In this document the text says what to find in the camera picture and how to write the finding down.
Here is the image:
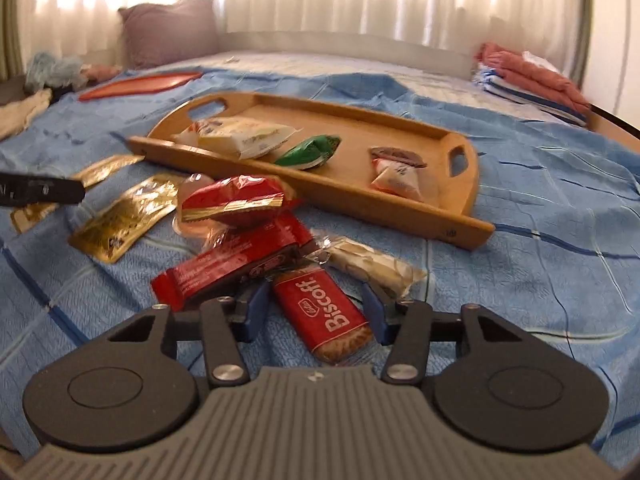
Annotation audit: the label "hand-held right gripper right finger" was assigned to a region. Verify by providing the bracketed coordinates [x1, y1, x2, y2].
[362, 282, 523, 385]

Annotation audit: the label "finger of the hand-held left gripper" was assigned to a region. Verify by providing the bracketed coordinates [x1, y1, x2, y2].
[45, 176, 86, 204]

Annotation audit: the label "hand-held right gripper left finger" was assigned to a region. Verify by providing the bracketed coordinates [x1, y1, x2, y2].
[107, 280, 271, 387]

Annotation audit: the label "gold snack pouch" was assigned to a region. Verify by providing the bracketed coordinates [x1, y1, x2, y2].
[11, 155, 146, 233]
[69, 174, 187, 264]

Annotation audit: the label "clear nougat bar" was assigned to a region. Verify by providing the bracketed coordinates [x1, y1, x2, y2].
[306, 230, 427, 297]

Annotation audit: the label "red biscuit packet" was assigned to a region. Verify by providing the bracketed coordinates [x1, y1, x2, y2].
[272, 267, 374, 365]

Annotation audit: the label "long red bar packet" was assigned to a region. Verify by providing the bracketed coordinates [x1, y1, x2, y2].
[151, 210, 321, 313]

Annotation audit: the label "red gold snack packet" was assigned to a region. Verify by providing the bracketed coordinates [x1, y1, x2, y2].
[180, 175, 301, 228]

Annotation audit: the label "pink jelly cup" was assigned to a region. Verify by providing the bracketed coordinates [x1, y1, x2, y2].
[174, 172, 226, 238]

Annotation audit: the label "white red candy packet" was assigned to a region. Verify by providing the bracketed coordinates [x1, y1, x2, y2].
[371, 158, 426, 202]

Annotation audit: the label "brown candy packet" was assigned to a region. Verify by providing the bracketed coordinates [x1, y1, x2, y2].
[370, 146, 428, 168]

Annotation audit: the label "green snack packet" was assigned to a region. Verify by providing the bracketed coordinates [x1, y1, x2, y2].
[275, 135, 342, 168]

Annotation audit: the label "white pastry packet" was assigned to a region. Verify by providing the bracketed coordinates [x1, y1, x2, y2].
[175, 116, 303, 160]

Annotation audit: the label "wooden tray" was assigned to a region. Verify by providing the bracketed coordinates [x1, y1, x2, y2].
[127, 92, 496, 251]

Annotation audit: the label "beige cloth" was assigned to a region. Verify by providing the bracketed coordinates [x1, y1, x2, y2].
[0, 89, 53, 141]

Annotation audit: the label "light blue cloth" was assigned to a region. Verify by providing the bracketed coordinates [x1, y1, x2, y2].
[25, 52, 83, 93]

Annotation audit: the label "pink soft item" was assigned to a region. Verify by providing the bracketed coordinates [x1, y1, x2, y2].
[82, 64, 121, 83]

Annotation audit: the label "red plastic tray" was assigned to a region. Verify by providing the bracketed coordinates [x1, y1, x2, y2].
[79, 72, 203, 102]

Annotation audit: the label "blue plaid blanket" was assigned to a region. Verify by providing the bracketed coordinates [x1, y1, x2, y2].
[0, 67, 640, 461]

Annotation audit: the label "olive green curtain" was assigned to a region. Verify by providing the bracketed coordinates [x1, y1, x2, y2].
[0, 0, 23, 78]

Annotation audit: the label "purple pillow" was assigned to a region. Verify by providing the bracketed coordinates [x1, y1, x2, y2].
[118, 0, 221, 68]

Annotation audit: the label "white patterned mattress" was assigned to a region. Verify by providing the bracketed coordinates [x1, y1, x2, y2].
[165, 50, 551, 121]

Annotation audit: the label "blue striped folded towel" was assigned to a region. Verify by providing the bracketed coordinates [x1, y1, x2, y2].
[472, 62, 588, 126]

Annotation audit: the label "pink folded clothes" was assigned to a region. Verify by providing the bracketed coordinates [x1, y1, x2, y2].
[475, 42, 591, 113]

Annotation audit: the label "white folded cloth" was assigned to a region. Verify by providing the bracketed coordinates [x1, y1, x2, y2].
[522, 51, 561, 71]

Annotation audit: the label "wooden bed frame edge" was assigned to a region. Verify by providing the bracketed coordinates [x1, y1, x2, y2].
[590, 105, 640, 153]

